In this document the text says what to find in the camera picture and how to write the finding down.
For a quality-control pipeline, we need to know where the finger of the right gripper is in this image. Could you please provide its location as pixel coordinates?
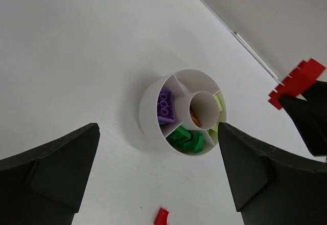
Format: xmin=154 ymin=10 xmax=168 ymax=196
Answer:
xmin=278 ymin=81 xmax=327 ymax=156

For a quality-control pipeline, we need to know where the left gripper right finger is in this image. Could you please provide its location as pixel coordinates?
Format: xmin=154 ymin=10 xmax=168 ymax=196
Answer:
xmin=218 ymin=123 xmax=326 ymax=224

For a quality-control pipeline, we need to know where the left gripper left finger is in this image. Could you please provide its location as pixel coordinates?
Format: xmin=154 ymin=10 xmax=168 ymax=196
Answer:
xmin=1 ymin=123 xmax=100 ymax=224

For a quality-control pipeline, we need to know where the purple red lego assembly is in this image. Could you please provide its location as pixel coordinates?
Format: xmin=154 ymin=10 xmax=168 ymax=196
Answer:
xmin=268 ymin=58 xmax=326 ymax=110

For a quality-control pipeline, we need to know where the green sloped lego piece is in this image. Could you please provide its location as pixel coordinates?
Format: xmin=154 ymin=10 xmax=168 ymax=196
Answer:
xmin=192 ymin=132 xmax=204 ymax=154

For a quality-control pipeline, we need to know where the green long lego brick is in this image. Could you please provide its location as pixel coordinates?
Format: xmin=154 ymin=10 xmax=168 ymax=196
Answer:
xmin=175 ymin=140 xmax=196 ymax=153

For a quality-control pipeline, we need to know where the yellow-green lego brick large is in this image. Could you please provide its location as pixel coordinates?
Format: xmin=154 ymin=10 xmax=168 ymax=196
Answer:
xmin=214 ymin=95 xmax=223 ymax=112

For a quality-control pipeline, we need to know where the brown lego plate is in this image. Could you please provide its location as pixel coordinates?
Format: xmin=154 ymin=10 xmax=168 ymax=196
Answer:
xmin=190 ymin=108 xmax=202 ymax=127

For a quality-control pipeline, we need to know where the green square lego brick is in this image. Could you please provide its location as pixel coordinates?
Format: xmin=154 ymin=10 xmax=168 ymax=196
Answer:
xmin=166 ymin=126 xmax=191 ymax=147

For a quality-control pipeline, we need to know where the small red lego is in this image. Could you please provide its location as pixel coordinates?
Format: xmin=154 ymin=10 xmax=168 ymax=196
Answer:
xmin=153 ymin=208 xmax=169 ymax=225

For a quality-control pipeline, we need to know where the purple square lego brick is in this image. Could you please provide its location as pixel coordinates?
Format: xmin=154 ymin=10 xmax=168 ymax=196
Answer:
xmin=157 ymin=88 xmax=175 ymax=125

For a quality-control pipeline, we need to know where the white divided round container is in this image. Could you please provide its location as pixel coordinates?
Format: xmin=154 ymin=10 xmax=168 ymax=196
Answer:
xmin=138 ymin=69 xmax=226 ymax=156

